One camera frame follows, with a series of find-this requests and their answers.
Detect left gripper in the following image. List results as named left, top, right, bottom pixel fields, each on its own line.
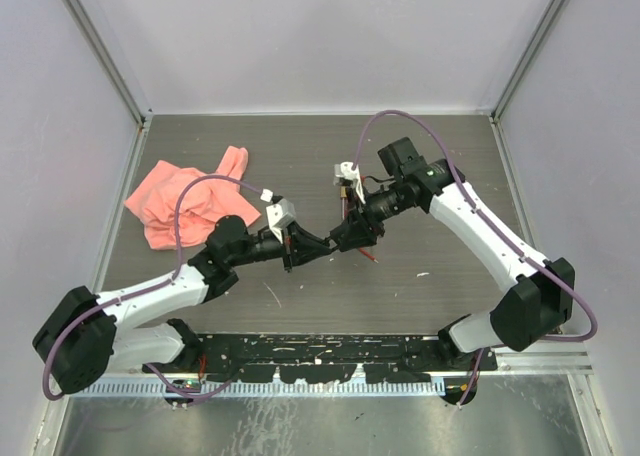
left=228, top=221, right=331, bottom=273

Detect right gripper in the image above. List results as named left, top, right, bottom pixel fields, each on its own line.
left=338, top=179, right=414, bottom=253

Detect black padlock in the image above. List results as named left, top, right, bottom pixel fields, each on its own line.
left=325, top=235, right=341, bottom=252

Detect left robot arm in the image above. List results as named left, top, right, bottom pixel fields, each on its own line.
left=32, top=216, right=334, bottom=401

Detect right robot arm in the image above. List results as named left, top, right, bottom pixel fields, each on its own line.
left=330, top=138, right=575, bottom=370

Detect large brass padlock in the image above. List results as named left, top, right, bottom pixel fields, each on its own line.
left=339, top=186, right=348, bottom=218

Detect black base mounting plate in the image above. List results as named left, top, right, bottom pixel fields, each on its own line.
left=155, top=333, right=475, bottom=384

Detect pink cloth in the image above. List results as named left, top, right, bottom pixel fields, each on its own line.
left=124, top=146, right=260, bottom=250

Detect red cable seal lock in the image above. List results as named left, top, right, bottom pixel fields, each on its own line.
left=358, top=248, right=379, bottom=263

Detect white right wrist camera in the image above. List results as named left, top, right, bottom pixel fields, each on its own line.
left=334, top=161, right=366, bottom=204

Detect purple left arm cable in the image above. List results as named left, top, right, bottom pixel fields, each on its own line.
left=42, top=174, right=276, bottom=417

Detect aluminium frame rail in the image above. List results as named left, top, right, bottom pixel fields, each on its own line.
left=101, top=345, right=590, bottom=377

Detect slotted cable duct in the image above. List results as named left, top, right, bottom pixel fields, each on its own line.
left=75, top=378, right=445, bottom=399

